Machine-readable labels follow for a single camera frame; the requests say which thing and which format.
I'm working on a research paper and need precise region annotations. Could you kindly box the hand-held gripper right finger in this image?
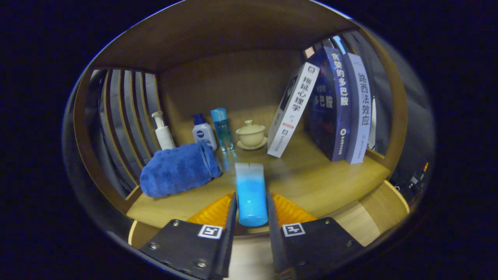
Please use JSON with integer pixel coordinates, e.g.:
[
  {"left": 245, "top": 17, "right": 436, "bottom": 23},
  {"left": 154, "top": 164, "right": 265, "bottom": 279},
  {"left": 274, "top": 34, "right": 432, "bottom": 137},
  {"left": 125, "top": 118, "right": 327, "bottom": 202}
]
[{"left": 266, "top": 190, "right": 365, "bottom": 280}]

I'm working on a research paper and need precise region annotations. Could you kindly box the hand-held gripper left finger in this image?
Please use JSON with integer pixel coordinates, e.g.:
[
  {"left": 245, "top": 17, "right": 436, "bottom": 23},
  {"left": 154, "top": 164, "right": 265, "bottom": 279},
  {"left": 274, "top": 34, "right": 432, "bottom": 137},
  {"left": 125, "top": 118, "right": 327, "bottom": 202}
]
[{"left": 139, "top": 191, "right": 238, "bottom": 280}]

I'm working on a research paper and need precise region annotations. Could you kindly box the blue squeeze tube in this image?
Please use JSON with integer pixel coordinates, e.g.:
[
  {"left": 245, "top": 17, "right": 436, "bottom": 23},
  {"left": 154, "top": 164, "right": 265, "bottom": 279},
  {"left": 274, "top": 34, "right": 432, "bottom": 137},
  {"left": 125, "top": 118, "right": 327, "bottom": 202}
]
[{"left": 235, "top": 163, "right": 269, "bottom": 228}]

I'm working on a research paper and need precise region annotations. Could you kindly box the wooden drawer with black knob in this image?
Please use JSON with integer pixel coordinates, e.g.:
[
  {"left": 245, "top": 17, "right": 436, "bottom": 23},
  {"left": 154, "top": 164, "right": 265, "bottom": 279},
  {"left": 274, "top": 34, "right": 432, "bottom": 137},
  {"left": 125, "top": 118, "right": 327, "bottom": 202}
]
[{"left": 128, "top": 180, "right": 410, "bottom": 280}]

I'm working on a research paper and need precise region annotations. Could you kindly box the wooden countertop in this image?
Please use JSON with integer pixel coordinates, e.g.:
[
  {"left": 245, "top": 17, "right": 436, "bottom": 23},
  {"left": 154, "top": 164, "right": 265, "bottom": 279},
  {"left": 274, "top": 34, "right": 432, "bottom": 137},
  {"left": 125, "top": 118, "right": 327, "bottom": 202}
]
[{"left": 126, "top": 128, "right": 391, "bottom": 230}]

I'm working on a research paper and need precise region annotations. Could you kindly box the wooden cabinet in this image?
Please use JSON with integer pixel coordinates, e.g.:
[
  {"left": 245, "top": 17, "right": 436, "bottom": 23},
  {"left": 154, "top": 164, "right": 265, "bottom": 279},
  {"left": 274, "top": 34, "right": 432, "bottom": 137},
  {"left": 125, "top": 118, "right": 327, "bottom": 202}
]
[{"left": 73, "top": 0, "right": 411, "bottom": 249}]

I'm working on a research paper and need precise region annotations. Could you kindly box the blue rolled towel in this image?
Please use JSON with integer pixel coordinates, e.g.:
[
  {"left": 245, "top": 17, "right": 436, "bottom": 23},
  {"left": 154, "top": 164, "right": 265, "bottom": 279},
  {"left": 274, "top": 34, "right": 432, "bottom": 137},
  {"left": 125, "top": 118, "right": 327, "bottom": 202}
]
[{"left": 140, "top": 141, "right": 222, "bottom": 198}]

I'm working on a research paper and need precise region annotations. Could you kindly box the white bottle with blue cap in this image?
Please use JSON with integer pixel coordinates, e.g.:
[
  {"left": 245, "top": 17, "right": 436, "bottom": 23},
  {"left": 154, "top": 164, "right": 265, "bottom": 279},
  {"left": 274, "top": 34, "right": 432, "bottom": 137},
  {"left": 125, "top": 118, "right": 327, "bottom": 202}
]
[{"left": 192, "top": 114, "right": 218, "bottom": 151}]

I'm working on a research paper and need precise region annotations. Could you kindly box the white pump bottle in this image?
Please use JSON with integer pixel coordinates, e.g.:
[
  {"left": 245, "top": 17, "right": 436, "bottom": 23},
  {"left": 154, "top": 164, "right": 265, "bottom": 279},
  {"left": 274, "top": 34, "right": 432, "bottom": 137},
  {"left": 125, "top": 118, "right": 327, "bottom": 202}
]
[{"left": 151, "top": 111, "right": 176, "bottom": 151}]

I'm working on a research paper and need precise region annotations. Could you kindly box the clear blue bottle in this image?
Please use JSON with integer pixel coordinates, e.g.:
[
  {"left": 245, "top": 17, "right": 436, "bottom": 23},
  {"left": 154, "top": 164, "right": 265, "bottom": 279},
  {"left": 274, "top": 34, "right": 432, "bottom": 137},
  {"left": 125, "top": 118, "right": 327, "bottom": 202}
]
[{"left": 210, "top": 108, "right": 235, "bottom": 154}]

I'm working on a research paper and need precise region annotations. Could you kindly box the black and orange device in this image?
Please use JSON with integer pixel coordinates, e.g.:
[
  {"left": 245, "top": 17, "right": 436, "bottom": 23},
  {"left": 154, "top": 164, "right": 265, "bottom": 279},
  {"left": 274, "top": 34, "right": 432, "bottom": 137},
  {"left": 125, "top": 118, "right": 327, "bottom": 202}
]
[{"left": 405, "top": 161, "right": 430, "bottom": 191}]

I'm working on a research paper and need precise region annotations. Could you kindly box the beige lidded teacup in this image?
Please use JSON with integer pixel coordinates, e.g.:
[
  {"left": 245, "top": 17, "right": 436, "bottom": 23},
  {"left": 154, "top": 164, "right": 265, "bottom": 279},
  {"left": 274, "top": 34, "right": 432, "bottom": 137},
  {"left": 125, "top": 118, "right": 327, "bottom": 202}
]
[{"left": 235, "top": 120, "right": 268, "bottom": 151}]

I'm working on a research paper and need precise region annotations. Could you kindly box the dark blue book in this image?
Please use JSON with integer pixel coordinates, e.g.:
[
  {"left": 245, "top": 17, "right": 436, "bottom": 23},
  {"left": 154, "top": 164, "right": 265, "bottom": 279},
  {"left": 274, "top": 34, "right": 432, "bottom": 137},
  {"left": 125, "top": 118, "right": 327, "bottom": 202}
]
[{"left": 305, "top": 47, "right": 351, "bottom": 162}]

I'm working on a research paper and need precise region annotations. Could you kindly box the white book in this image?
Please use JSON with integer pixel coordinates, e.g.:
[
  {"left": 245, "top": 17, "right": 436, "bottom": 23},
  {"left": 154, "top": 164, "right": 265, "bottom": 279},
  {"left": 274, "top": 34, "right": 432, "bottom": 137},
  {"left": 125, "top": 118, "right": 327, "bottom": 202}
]
[{"left": 267, "top": 62, "right": 320, "bottom": 158}]

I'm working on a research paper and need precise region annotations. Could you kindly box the light purple book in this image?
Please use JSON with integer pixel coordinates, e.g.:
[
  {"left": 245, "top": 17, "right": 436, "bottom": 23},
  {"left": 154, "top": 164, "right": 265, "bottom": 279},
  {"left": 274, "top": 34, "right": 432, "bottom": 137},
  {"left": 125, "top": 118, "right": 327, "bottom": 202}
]
[{"left": 342, "top": 52, "right": 373, "bottom": 165}]

